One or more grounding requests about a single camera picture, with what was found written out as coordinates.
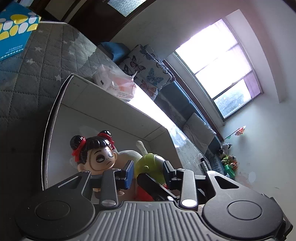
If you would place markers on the grey starred quilted cover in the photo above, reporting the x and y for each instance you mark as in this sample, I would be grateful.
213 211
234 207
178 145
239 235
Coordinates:
34 81

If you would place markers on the dark wooden door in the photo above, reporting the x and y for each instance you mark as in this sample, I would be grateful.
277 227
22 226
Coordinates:
97 23

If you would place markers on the blue dotted tissue box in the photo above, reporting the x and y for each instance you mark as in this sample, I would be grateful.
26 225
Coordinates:
13 41

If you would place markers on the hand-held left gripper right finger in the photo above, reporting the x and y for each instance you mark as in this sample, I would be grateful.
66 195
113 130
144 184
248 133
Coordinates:
167 172

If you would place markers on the butterfly print pillow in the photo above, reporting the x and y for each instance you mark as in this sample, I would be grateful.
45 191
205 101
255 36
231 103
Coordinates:
148 69

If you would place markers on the green plastic bowl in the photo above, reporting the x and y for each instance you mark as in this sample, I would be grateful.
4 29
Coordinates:
231 171

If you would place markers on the green plastic toy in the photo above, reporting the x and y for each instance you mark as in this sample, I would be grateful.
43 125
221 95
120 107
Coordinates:
150 164

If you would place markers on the blue sofa mat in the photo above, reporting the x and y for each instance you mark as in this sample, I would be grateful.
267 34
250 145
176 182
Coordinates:
214 160

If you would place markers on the pink white tissue pack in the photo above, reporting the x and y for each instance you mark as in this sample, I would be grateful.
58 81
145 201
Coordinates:
115 85

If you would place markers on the white cardboard box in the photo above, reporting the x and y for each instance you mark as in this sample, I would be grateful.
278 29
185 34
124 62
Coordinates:
92 115

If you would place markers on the colourful pinwheel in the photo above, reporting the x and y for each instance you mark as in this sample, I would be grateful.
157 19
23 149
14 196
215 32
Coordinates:
239 132

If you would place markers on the black haired doll figure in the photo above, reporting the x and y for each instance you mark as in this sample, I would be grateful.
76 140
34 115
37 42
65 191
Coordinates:
99 157

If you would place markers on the white plush rabbit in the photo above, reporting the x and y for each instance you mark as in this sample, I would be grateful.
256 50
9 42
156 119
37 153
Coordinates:
129 157

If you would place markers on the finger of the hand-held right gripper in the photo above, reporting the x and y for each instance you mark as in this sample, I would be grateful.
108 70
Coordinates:
150 185

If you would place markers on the pile of plush toys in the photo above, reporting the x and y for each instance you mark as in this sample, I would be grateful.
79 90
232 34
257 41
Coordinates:
229 160

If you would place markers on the window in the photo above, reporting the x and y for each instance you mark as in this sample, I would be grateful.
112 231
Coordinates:
219 69

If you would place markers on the grey cushion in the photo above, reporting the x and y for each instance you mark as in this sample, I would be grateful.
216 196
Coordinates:
198 132

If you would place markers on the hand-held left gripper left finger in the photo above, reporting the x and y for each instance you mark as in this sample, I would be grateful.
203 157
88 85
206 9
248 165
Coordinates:
129 175

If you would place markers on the silver remote control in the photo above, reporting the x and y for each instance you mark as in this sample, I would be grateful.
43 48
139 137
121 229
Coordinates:
204 167

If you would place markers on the blue sofa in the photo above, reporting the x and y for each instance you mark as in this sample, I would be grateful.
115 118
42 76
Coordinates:
182 102

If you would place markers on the black white plush toy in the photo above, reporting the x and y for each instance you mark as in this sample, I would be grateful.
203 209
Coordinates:
225 148

